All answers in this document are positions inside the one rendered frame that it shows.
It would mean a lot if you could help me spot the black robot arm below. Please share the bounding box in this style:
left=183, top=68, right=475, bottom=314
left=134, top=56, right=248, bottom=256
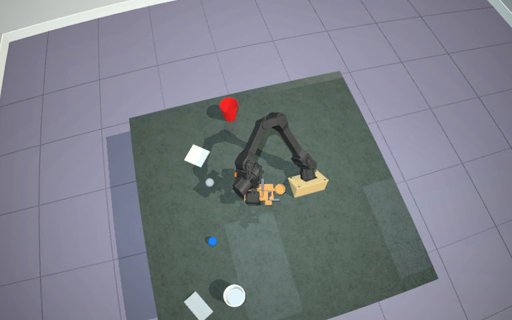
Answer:
left=232, top=112, right=317, bottom=197

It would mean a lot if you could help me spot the white flat square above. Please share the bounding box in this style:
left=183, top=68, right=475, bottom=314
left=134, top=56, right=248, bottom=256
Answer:
left=184, top=145, right=209, bottom=167

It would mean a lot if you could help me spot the white mug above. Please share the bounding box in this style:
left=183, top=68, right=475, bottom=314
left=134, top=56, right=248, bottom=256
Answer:
left=224, top=285, right=245, bottom=307

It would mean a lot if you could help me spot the red plastic cup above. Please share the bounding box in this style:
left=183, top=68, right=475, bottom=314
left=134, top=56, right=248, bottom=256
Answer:
left=220, top=98, right=238, bottom=121

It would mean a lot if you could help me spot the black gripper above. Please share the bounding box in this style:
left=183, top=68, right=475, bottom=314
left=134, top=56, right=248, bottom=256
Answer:
left=245, top=180, right=259, bottom=204

